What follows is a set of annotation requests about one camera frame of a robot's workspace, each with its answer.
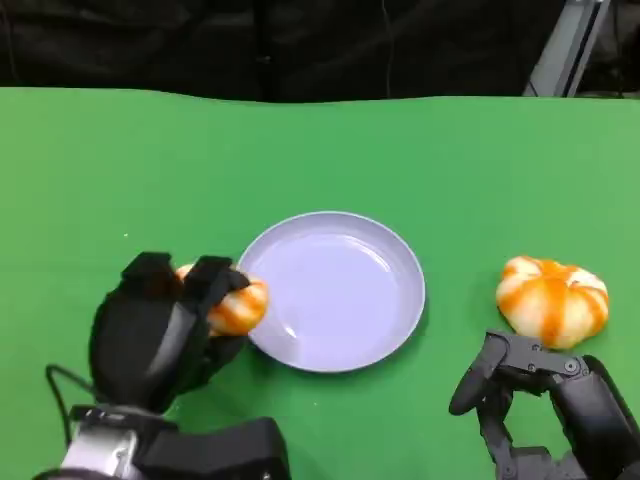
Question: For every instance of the black backdrop curtain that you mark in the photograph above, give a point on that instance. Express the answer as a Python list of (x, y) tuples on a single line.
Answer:
[(260, 45)]

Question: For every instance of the lilac plate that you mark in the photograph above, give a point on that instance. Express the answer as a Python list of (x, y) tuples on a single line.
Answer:
[(335, 292)]

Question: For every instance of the orange and white bread roll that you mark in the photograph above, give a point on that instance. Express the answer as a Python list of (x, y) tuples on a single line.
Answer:
[(552, 300), (240, 310)]

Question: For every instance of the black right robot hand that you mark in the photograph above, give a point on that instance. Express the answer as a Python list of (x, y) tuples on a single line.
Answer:
[(585, 410)]

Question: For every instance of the green table cloth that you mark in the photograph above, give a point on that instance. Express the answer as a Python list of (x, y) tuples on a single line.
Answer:
[(320, 175)]

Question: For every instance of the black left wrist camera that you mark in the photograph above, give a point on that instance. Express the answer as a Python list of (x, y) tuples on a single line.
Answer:
[(220, 450)]

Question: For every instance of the grey metal frame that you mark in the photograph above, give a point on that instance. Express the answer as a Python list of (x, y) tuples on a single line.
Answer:
[(565, 47)]

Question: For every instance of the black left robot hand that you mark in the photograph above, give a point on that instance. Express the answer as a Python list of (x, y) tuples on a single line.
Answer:
[(150, 340)]

